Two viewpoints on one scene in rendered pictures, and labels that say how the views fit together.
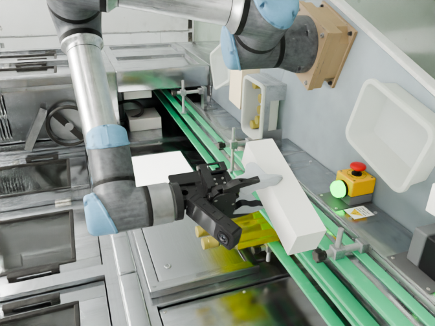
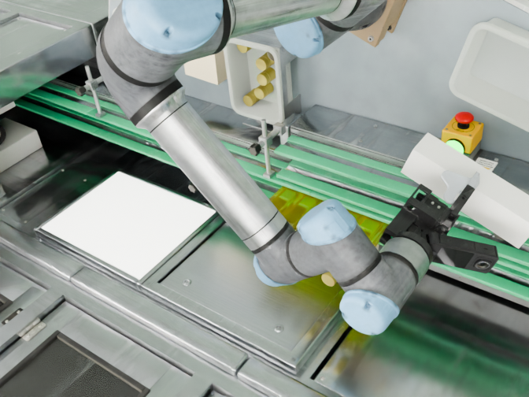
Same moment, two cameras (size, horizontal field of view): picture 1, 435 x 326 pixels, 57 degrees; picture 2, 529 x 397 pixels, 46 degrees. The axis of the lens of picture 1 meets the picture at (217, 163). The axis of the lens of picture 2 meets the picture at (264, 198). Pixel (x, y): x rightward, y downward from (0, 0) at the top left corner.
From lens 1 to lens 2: 70 cm
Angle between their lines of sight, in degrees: 28
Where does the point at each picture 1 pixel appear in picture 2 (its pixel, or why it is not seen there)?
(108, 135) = (342, 217)
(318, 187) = not seen: hidden behind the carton
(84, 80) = (210, 157)
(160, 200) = (418, 260)
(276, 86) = not seen: hidden behind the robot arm
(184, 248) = (273, 296)
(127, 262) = (228, 351)
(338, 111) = (405, 58)
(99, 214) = (387, 308)
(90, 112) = (242, 194)
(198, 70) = (78, 37)
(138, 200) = (404, 271)
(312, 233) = not seen: outside the picture
